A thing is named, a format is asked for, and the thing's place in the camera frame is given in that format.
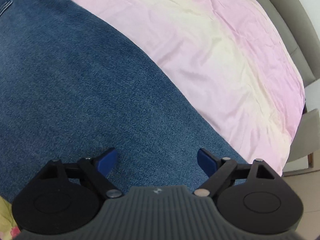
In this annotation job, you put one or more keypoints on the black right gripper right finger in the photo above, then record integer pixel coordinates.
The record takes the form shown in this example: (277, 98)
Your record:
(252, 197)

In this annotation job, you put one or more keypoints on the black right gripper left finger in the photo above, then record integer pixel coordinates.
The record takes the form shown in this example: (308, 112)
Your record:
(63, 197)

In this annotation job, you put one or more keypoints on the blue denim pants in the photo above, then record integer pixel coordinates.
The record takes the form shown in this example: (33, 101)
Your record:
(72, 86)

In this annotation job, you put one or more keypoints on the pink bed sheet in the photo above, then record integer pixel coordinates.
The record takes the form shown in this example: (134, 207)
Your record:
(227, 58)

